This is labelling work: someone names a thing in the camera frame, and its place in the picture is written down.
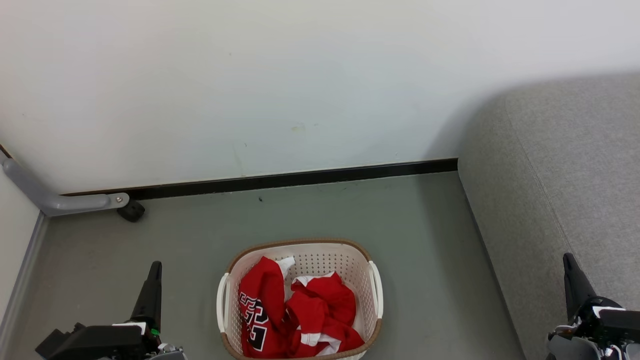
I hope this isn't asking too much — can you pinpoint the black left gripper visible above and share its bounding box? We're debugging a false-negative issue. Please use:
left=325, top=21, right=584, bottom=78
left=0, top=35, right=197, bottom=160
left=35, top=261, right=163, bottom=360

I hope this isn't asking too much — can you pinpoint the red sports jersey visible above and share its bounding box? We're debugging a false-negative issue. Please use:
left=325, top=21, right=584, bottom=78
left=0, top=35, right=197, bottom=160
left=284, top=271, right=366, bottom=359

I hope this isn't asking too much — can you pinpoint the white perforated laundry basket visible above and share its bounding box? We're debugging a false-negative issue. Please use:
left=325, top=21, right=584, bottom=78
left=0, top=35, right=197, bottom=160
left=216, top=238, right=384, bottom=360

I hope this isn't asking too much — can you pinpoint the grey fabric sofa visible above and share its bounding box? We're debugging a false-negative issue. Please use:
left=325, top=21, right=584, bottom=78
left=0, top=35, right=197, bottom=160
left=457, top=74, right=640, bottom=360

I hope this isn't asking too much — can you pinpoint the black baseboard strip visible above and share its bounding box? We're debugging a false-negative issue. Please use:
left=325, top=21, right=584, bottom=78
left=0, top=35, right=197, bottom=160
left=61, top=158, right=459, bottom=201

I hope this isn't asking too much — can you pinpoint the grey metal frame leg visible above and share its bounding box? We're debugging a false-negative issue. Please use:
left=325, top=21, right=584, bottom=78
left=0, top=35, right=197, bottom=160
left=0, top=150, right=130, bottom=217

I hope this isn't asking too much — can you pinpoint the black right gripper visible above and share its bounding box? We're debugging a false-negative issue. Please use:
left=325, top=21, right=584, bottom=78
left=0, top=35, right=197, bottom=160
left=549, top=252, right=640, bottom=347

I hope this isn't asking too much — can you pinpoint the black caster wheel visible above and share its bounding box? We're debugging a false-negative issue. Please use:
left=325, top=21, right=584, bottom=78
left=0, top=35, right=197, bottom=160
left=117, top=199, right=146, bottom=223

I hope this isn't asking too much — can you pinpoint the red jersey with black number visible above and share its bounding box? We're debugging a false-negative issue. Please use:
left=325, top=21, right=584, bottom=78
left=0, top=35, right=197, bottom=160
left=238, top=256, right=297, bottom=359

